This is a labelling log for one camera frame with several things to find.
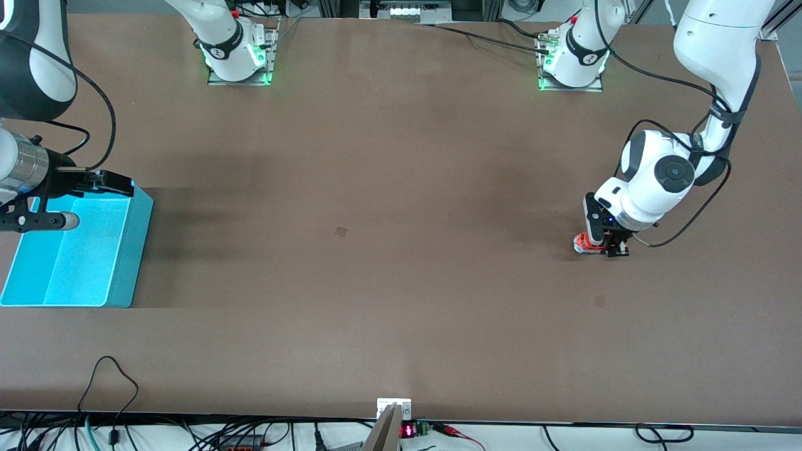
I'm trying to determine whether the long black table cable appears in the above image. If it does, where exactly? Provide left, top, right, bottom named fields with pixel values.
left=414, top=23, right=555, bottom=54

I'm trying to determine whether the red clip lead cable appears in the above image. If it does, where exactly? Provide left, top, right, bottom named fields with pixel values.
left=432, top=423, right=486, bottom=451

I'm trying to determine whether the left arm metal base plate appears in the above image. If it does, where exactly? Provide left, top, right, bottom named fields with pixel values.
left=536, top=28, right=604, bottom=93

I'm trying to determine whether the grey metal bar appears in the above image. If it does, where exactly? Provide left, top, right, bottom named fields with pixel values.
left=362, top=403, right=402, bottom=451

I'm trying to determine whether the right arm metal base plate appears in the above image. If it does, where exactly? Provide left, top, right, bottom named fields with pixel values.
left=208, top=16, right=281, bottom=85

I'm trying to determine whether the black coiled cable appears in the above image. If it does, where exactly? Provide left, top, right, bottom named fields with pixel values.
left=634, top=424, right=695, bottom=444

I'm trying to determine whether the thin grey cable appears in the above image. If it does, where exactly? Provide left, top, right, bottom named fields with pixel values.
left=266, top=18, right=303, bottom=51

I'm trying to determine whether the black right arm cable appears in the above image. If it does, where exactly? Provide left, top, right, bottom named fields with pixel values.
left=0, top=31, right=118, bottom=171

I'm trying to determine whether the orange toy bus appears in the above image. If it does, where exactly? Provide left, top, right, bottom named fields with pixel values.
left=573, top=232, right=607, bottom=255

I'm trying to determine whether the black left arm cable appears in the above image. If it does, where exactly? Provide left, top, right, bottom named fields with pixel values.
left=592, top=0, right=734, bottom=248

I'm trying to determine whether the aluminium frame structure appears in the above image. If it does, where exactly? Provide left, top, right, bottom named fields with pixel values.
left=316, top=0, right=502, bottom=24

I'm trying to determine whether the blue plastic box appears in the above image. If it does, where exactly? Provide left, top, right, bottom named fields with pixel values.
left=0, top=187, right=154, bottom=308

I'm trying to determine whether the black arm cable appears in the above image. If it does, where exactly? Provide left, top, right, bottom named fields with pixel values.
left=592, top=0, right=734, bottom=248
left=0, top=31, right=118, bottom=171

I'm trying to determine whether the black looped usb cable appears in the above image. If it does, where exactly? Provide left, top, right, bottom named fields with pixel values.
left=76, top=356, right=140, bottom=445

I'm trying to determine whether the short black table cable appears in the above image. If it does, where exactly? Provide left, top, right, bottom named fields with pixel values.
left=495, top=19, right=547, bottom=38

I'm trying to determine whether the white mounting bracket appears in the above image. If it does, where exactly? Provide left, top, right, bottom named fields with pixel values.
left=377, top=398, right=412, bottom=420

